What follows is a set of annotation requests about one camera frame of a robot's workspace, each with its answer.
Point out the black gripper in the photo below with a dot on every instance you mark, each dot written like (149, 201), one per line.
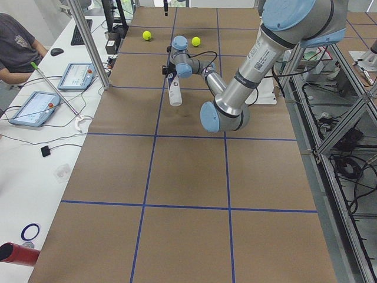
(171, 69)

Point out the yellow tennis ball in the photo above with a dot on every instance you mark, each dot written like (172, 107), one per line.
(147, 36)
(196, 41)

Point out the white tennis ball can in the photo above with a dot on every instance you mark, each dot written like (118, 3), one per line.
(174, 92)

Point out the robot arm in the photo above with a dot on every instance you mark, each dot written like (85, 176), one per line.
(285, 24)

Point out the black monitor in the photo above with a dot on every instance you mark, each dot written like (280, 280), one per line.
(109, 8)

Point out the black box white label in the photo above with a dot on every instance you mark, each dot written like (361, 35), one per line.
(113, 43)

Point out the teach pendant far tablet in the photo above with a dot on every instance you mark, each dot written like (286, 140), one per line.
(77, 76)

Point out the teach pendant tablet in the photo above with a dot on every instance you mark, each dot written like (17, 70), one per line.
(77, 76)
(36, 110)

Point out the black computer mouse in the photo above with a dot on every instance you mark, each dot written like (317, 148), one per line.
(56, 51)

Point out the white curved plastic piece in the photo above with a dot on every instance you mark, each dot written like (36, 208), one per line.
(79, 120)

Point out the seated person grey shirt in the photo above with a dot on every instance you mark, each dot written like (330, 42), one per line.
(19, 49)

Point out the teach pendant near tablet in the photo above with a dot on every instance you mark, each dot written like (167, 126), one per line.
(36, 110)

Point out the small black square pad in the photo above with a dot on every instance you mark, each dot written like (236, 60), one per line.
(45, 151)

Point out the red cylinder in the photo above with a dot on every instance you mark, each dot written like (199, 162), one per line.
(17, 254)

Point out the aluminium frame post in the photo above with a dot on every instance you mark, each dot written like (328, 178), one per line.
(83, 28)

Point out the white pedestal column base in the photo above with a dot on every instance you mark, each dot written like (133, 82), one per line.
(264, 94)

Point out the metal rod green handle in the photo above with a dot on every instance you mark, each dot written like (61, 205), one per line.
(55, 89)

